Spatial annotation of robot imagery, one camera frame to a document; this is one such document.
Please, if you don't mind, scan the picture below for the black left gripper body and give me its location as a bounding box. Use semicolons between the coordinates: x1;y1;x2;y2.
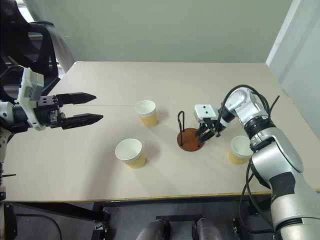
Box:
34;95;67;130

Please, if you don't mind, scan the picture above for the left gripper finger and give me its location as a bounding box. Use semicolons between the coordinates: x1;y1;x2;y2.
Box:
55;92;98;108
60;113;104;131

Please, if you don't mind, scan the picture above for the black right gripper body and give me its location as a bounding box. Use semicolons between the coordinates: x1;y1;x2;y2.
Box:
199;116;222;138

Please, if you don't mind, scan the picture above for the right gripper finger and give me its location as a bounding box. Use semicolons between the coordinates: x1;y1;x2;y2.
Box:
195;126;206;146
200;129;216;144

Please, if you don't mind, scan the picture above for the tan ribbed paper cup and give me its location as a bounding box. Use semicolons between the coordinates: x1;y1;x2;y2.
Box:
228;135;255;166
134;99;159;127
114;137;147;170

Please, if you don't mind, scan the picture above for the grey white curtain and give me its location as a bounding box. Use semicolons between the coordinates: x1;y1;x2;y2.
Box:
24;0;77;74

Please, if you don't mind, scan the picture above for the black mesh office chair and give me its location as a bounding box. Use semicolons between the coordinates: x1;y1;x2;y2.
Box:
0;0;62;101

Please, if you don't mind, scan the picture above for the dark rounded shape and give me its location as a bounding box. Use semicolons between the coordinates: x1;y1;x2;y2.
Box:
135;219;172;240
191;217;222;240

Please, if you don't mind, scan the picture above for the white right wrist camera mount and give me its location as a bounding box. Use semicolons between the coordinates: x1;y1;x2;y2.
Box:
194;104;217;124

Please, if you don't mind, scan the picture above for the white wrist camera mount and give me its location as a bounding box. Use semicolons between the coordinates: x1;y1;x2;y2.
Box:
194;104;217;124
16;67;46;132

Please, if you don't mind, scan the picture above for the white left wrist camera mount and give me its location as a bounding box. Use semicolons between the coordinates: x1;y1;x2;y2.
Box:
16;67;46;132

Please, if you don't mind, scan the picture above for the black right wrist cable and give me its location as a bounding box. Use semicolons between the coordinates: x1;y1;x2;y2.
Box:
215;84;281;138

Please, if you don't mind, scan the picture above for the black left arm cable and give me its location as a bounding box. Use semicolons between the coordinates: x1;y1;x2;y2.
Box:
0;64;25;101

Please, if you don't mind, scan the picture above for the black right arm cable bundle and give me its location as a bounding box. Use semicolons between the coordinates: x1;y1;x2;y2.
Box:
238;156;276;232

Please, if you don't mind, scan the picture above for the black table frame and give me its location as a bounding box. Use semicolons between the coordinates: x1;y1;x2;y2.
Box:
0;199;112;240

